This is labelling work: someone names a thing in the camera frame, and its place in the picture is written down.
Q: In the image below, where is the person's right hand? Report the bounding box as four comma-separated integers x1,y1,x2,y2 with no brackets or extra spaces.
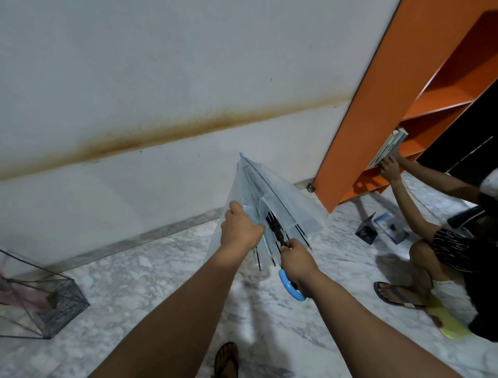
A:
279,238,322,290

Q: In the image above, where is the person's left hand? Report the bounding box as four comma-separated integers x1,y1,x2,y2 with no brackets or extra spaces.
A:
219,200,266,250

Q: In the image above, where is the blue handled transparent umbrella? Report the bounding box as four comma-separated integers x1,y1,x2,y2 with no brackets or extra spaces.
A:
206,152,329,303

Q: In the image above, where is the black wire umbrella stand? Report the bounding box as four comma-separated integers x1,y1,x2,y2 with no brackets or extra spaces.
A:
0,249,91,340

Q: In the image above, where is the pink handled transparent umbrella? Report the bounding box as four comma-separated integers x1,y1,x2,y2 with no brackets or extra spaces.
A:
0,268,55,316

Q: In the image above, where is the person's right forearm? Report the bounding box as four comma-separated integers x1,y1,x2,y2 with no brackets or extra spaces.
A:
299,271,460,378

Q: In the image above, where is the person's left forearm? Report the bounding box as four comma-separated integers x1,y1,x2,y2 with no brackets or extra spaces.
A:
89,243,257,378

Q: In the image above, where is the person's black sandal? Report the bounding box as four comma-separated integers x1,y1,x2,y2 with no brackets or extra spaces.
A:
213,342,240,378

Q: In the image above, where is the black small box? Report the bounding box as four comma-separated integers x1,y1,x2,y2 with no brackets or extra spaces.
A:
355,212,378,246

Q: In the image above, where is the blue grey picture book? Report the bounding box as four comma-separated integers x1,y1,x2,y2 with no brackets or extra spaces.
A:
373,213,410,245

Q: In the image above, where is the white book blue print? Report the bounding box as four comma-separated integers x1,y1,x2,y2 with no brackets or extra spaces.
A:
367,132,397,169

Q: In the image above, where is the white book black lettering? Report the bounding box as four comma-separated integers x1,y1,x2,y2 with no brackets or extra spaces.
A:
385,127,410,156

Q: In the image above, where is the orange wooden bookshelf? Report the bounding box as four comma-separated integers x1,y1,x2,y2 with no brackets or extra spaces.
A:
313,0,498,214

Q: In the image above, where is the black cabinet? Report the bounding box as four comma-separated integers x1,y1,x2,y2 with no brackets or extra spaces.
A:
418,93,498,180

